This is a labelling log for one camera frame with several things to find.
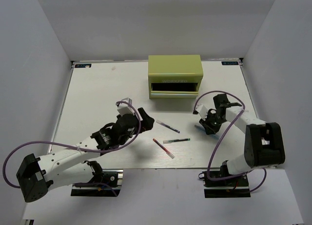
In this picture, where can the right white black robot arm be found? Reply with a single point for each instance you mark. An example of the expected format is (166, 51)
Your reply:
(263, 145)

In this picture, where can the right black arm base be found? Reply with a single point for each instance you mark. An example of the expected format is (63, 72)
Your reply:
(232, 188)

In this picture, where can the left blue corner label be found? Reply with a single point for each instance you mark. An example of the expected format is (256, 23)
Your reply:
(83, 65)

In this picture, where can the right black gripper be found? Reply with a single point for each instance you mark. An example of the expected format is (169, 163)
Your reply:
(209, 129)

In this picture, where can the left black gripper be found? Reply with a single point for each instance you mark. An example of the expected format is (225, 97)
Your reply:
(146, 124)

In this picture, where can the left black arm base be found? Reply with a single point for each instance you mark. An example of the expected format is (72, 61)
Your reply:
(104, 182)

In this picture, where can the purple capped gel pen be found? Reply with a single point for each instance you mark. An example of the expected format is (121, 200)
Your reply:
(167, 126)

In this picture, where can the blue pen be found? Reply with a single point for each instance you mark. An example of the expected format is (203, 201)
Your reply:
(200, 128)

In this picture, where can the blue corner label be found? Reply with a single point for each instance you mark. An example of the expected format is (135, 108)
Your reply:
(83, 65)
(229, 63)

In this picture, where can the right blue corner label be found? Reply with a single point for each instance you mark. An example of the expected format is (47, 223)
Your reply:
(229, 63)

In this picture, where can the green metal drawer toolbox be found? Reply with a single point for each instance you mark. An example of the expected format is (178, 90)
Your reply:
(174, 76)

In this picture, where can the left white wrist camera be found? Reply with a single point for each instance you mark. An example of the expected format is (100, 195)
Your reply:
(123, 108)

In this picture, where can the green gel pen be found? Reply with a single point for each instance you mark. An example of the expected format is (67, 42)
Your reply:
(176, 140)

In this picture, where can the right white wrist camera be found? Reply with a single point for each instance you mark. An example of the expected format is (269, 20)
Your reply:
(201, 110)

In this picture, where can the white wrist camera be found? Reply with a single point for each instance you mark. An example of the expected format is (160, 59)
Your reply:
(123, 108)
(201, 110)

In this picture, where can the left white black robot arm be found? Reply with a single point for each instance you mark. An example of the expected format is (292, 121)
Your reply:
(39, 175)

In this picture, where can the red gel pen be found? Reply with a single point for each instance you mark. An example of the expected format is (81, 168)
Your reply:
(164, 149)

